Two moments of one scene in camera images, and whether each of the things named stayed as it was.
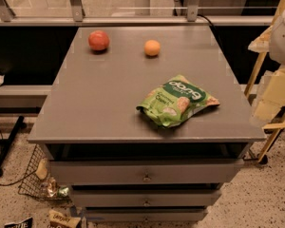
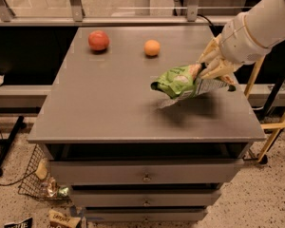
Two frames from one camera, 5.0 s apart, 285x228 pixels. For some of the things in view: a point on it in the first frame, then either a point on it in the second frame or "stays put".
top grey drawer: (150, 171) stays put
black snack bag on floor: (28, 223) stays put
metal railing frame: (77, 17) stays put
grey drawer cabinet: (143, 124) stays put
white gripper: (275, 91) to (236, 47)
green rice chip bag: (175, 102) to (184, 82)
